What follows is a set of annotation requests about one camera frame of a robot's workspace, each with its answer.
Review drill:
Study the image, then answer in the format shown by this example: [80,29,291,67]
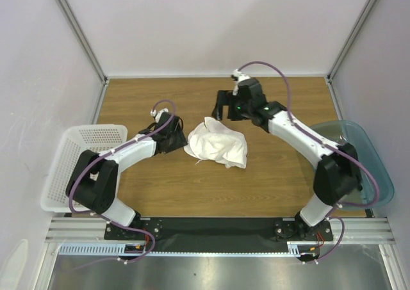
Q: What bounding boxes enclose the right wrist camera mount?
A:
[231,69,250,96]

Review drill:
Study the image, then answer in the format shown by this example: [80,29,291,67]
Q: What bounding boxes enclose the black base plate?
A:
[104,216,336,253]

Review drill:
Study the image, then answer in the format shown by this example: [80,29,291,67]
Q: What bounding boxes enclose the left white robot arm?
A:
[65,109,188,239]

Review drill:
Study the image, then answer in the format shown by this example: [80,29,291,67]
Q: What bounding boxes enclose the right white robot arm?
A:
[212,76,362,240]

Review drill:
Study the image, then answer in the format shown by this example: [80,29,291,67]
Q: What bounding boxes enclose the white towel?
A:
[184,117,248,169]

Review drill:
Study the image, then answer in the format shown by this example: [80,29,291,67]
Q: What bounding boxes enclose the white plastic laundry basket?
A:
[40,124,127,213]

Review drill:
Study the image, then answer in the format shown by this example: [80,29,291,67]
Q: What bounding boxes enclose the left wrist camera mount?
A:
[150,108,169,121]

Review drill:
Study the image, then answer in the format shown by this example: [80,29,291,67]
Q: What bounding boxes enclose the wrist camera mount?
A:
[231,69,250,96]
[150,108,169,121]

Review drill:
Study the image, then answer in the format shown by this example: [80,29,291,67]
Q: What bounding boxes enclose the clear blue plastic tray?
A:
[310,120,395,208]

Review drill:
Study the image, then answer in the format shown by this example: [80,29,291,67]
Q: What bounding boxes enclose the aluminium frame rail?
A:
[46,217,395,261]

